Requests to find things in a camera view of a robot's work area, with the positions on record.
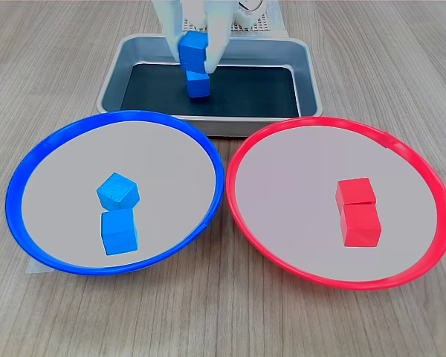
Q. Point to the red cube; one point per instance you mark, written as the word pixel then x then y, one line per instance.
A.
pixel 360 227
pixel 355 190

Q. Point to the black tray mat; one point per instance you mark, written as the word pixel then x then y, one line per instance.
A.
pixel 245 93

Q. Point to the steel tray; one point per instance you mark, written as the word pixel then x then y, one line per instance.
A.
pixel 264 52

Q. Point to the pale perforated base plate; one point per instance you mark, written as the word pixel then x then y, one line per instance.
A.
pixel 262 24

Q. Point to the blue-rimmed white plate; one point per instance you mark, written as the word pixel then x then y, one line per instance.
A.
pixel 67 193

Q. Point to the blue cube grainy face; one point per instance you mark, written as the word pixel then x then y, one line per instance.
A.
pixel 117 191

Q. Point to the clear tape strip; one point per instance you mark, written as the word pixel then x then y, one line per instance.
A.
pixel 278 18
pixel 39 267

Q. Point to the red-rimmed white plate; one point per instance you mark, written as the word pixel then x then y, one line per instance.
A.
pixel 282 230

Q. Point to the blue cube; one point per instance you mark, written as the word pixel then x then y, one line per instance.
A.
pixel 198 85
pixel 119 232
pixel 192 52

